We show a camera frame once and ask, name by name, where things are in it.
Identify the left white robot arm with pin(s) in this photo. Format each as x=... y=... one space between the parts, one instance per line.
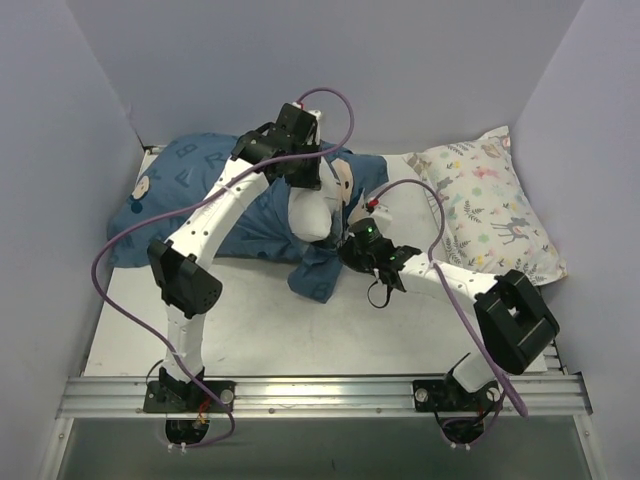
x=180 y=265

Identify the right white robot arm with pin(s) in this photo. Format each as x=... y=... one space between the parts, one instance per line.
x=505 y=315

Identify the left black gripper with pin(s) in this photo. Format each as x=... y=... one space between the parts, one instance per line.
x=308 y=175

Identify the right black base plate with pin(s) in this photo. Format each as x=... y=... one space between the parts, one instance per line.
x=447 y=396

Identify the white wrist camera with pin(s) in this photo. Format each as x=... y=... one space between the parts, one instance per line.
x=379 y=213
x=318 y=114

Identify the white floral deer pillow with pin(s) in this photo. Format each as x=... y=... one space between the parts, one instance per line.
x=490 y=225

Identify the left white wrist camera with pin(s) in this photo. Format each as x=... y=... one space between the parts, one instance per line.
x=318 y=114

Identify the aluminium front rail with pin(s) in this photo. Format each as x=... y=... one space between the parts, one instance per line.
x=311 y=398

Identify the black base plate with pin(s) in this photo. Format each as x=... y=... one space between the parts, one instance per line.
x=161 y=399
x=447 y=396

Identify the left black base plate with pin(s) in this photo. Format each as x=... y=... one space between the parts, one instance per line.
x=161 y=399

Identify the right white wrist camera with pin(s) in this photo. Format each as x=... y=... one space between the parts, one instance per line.
x=379 y=213

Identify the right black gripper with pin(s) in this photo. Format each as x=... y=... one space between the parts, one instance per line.
x=351 y=255

